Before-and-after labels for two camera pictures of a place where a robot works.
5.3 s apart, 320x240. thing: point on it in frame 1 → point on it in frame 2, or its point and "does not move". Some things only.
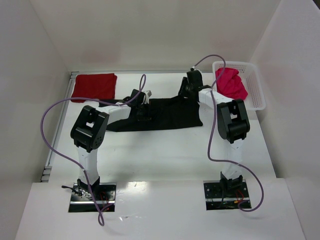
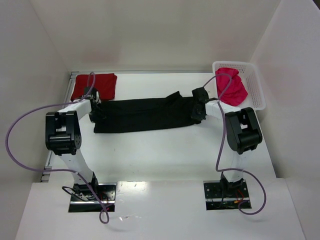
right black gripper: x=183 y=86 → x=198 y=111
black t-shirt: x=170 y=112 does not move
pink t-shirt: x=230 y=84 does not move
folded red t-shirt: x=97 y=86 does not move
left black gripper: x=144 y=111 → x=92 y=115
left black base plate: x=105 y=195 does not move
